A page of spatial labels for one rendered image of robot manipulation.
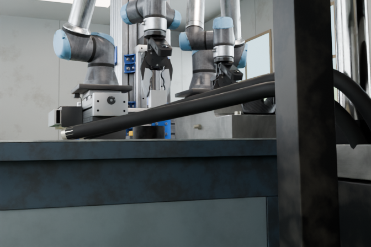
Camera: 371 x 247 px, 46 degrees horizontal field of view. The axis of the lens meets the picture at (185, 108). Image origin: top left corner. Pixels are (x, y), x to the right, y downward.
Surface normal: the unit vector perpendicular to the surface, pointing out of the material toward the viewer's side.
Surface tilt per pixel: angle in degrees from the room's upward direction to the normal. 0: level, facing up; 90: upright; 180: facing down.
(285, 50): 90
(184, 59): 90
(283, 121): 90
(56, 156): 90
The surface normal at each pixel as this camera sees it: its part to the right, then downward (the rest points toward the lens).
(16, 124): 0.38, -0.08
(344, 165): -0.95, -0.01
